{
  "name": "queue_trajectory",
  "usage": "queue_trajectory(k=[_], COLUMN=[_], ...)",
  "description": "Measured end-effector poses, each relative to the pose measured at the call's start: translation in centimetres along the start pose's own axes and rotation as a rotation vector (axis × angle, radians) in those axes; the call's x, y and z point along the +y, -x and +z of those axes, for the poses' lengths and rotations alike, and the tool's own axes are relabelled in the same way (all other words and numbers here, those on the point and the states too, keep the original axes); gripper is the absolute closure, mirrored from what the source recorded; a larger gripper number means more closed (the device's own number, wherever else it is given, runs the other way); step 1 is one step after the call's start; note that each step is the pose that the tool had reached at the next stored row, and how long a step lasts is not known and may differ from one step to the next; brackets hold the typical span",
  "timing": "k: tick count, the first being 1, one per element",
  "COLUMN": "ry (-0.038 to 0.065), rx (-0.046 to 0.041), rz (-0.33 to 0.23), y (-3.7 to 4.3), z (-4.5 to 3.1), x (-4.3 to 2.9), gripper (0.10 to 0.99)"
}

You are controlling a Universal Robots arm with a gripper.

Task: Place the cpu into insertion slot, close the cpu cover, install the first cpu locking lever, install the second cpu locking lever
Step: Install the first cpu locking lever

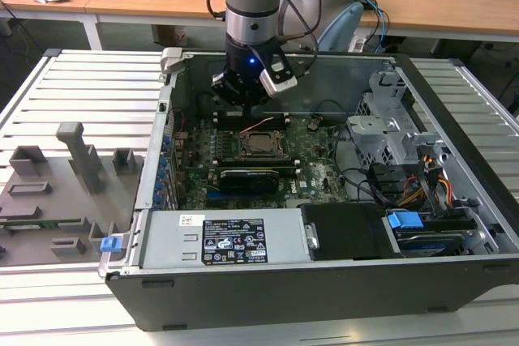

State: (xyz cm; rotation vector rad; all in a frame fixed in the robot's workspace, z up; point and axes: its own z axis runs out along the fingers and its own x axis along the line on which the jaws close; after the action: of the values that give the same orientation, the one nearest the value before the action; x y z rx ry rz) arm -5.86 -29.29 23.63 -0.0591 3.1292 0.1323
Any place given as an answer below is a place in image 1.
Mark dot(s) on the silver CPU plate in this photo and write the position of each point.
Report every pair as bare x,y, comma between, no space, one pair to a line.
261,143

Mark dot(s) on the CPU socket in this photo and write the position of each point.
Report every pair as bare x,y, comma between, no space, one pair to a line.
262,156

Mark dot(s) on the cardboard box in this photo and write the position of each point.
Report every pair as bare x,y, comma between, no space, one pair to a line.
172,34

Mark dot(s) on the black graphics card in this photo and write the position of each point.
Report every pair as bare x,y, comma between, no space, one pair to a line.
247,182

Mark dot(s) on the wooden desk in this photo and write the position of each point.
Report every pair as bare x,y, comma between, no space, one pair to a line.
162,1

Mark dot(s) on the green motherboard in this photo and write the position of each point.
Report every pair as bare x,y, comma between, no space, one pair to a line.
320,176

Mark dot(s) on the metal drive cage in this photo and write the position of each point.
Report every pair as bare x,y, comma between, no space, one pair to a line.
377,127

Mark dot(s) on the grey power supply unit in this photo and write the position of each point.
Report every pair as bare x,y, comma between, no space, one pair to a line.
170,240

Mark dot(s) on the black plastic shroud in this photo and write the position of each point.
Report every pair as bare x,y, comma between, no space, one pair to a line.
344,232

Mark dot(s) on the blue case latch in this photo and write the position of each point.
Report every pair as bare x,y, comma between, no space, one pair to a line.
110,244

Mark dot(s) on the hard disk in blue carrier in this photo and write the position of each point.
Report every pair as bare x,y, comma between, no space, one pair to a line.
403,222

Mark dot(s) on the grey parts rack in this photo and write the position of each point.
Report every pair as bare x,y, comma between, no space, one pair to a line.
48,200

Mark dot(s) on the black open PC case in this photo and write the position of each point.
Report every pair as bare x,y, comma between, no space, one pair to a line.
284,301

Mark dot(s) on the green RAM stick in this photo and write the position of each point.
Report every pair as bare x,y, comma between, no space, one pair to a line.
61,222

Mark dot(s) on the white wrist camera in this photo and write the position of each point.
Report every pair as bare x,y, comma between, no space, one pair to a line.
280,86

